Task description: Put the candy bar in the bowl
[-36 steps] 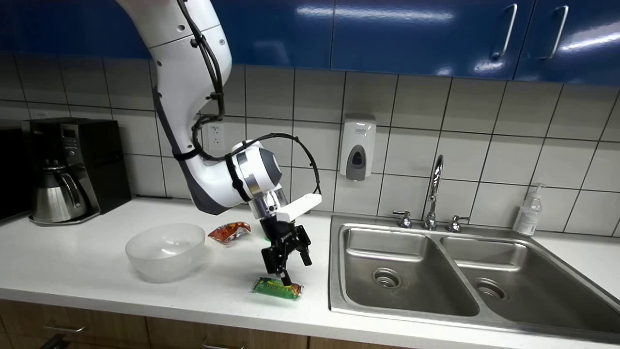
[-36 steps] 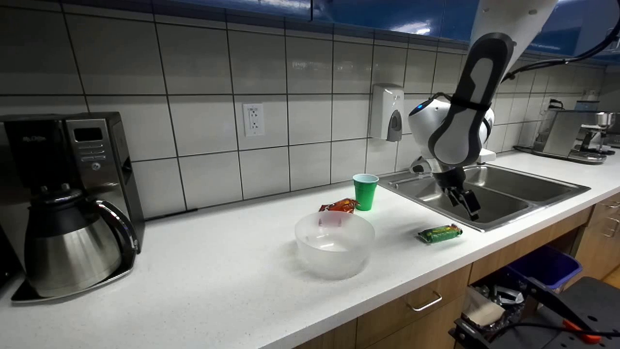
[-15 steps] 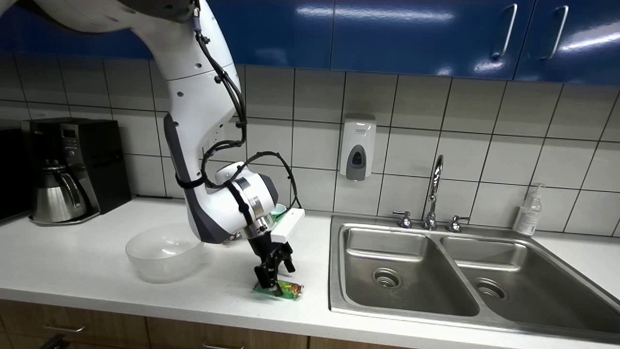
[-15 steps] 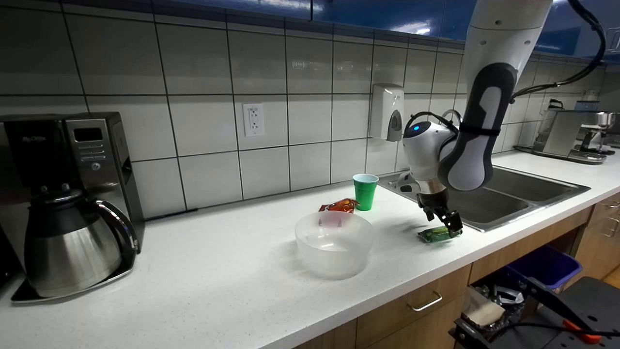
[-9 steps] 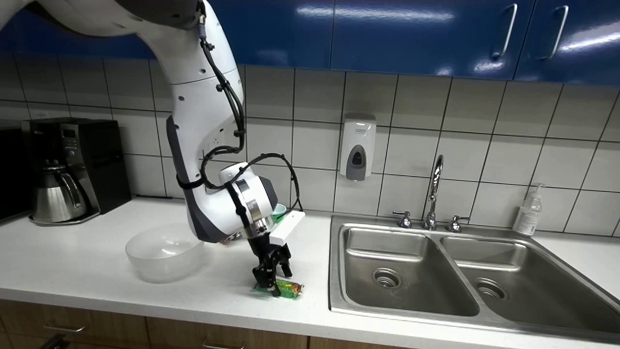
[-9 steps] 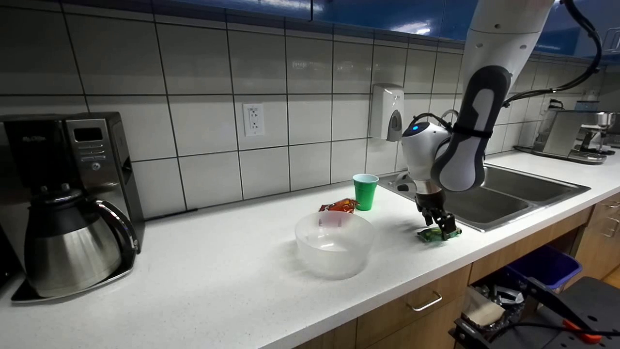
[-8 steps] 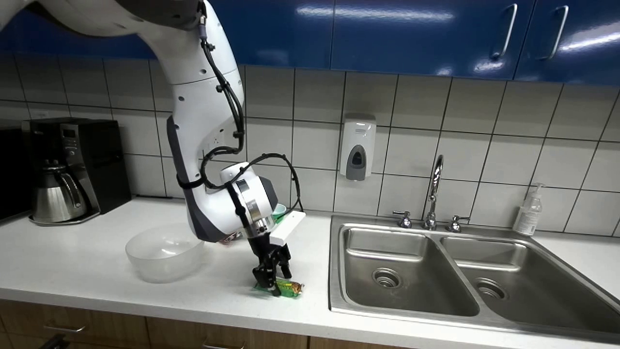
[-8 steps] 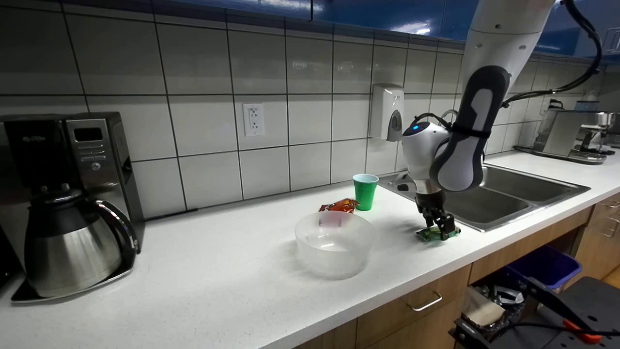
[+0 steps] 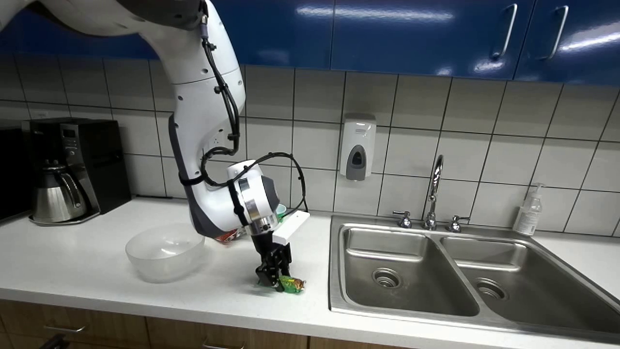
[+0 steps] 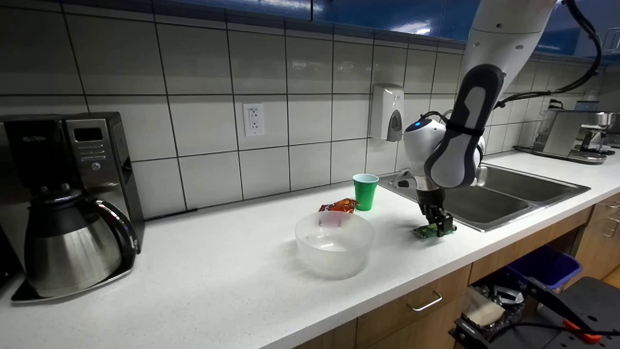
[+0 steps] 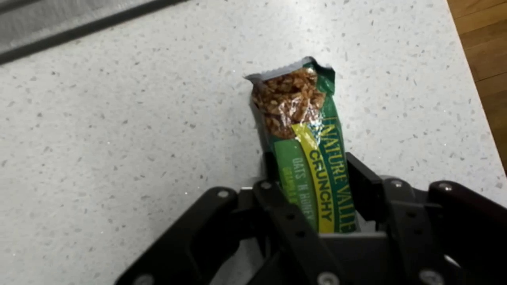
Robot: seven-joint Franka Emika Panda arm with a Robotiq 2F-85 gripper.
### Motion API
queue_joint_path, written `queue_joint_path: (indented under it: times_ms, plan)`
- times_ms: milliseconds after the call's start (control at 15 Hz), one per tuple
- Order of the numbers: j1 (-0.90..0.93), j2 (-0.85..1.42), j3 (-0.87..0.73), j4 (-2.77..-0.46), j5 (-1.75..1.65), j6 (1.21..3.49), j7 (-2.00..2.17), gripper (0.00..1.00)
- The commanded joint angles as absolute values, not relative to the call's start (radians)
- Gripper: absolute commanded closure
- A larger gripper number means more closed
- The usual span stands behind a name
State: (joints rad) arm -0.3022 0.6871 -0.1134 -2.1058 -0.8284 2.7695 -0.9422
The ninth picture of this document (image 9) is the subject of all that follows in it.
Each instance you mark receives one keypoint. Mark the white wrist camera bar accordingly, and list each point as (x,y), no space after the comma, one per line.
(291,227)

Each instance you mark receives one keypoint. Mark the chrome faucet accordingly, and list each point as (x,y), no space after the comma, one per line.
(432,194)

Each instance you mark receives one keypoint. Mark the black coffee maker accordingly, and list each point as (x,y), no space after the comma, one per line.
(97,167)

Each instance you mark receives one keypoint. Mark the clear plastic bowl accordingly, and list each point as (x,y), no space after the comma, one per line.
(165,252)

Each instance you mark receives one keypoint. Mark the blue upper cabinet door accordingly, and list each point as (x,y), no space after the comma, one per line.
(581,41)
(277,31)
(418,39)

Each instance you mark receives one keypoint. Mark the clear soap pump bottle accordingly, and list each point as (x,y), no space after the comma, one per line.
(527,214)

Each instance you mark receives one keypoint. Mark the stainless double sink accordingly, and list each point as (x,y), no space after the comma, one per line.
(451,278)

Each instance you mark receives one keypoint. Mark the black appliance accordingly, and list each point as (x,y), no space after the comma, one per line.
(12,175)

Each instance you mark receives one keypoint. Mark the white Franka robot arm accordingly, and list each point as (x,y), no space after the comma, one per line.
(194,97)

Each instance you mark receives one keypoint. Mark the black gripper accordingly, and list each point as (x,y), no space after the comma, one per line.
(265,245)

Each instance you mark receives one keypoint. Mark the green candy bar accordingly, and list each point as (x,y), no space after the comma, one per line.
(291,283)

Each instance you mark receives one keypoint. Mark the wooden lower cabinet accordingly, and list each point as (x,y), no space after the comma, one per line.
(128,326)

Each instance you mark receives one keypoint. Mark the steel coffee carafe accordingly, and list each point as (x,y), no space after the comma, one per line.
(54,194)

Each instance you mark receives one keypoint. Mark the white wall soap dispenser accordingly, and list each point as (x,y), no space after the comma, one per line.
(356,148)

